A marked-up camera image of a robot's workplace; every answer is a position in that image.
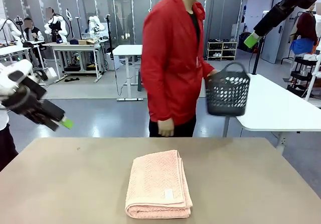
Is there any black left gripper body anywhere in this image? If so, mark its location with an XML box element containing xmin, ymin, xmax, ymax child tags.
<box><xmin>2</xmin><ymin>79</ymin><xmax>51</xmax><ymax>124</ymax></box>

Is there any dark grey perforated plastic basket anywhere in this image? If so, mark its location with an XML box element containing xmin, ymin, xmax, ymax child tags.
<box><xmin>205</xmin><ymin>62</ymin><xmax>251</xmax><ymax>117</ymax></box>

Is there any pink woven towel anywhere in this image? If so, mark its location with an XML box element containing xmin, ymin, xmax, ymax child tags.
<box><xmin>124</xmin><ymin>149</ymin><xmax>194</xmax><ymax>219</ymax></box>

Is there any person's left forearm red sleeve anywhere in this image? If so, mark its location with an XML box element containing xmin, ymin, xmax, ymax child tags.
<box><xmin>195</xmin><ymin>55</ymin><xmax>215</xmax><ymax>75</ymax></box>

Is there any person's right forearm red sleeve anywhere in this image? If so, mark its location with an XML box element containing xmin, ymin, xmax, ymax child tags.
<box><xmin>147</xmin><ymin>78</ymin><xmax>174</xmax><ymax>122</ymax></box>

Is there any person's right hand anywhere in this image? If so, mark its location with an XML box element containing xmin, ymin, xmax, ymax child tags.
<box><xmin>157</xmin><ymin>118</ymin><xmax>175</xmax><ymax>138</ymax></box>

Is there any grey cabinet door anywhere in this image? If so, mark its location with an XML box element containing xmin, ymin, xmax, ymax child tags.
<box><xmin>260</xmin><ymin>10</ymin><xmax>285</xmax><ymax>64</ymax></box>

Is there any mannequin in dark red top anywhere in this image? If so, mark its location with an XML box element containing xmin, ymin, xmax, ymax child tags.
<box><xmin>289</xmin><ymin>4</ymin><xmax>319</xmax><ymax>44</ymax></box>

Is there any blue cloth on mannequin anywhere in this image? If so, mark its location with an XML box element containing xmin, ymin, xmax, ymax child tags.
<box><xmin>289</xmin><ymin>38</ymin><xmax>315</xmax><ymax>58</ymax></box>

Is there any black stand pole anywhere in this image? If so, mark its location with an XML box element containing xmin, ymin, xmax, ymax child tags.
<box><xmin>250</xmin><ymin>37</ymin><xmax>264</xmax><ymax>75</ymax></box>

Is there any bystander in white shirt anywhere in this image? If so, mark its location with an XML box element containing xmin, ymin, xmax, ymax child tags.
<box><xmin>0</xmin><ymin>103</ymin><xmax>20</xmax><ymax>172</ymax></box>

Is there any white table with clutter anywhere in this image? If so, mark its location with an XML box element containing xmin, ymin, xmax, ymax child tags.
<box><xmin>0</xmin><ymin>42</ymin><xmax>46</xmax><ymax>69</ymax></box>

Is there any wooden shoe rack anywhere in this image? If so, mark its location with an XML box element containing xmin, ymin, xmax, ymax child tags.
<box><xmin>207</xmin><ymin>40</ymin><xmax>238</xmax><ymax>61</ymax></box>

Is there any black rolling cart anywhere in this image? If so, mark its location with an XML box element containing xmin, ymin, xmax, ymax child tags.
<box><xmin>287</xmin><ymin>55</ymin><xmax>320</xmax><ymax>99</ymax></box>

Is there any seated person in dark jacket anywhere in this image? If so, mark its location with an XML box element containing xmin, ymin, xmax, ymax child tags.
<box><xmin>21</xmin><ymin>17</ymin><xmax>46</xmax><ymax>47</ymax></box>

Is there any white workbench with robots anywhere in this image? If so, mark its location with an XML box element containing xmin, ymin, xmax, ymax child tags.
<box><xmin>44</xmin><ymin>42</ymin><xmax>110</xmax><ymax>83</ymax></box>

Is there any large white table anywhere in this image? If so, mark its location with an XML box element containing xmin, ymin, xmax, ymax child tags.
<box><xmin>223</xmin><ymin>73</ymin><xmax>321</xmax><ymax>149</ymax></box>

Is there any small white standing desk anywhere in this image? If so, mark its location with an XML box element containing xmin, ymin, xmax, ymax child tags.
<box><xmin>112</xmin><ymin>44</ymin><xmax>144</xmax><ymax>101</ymax></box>

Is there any person in red jacket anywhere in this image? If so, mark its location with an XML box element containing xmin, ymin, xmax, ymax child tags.
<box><xmin>140</xmin><ymin>0</ymin><xmax>219</xmax><ymax>138</ymax></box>

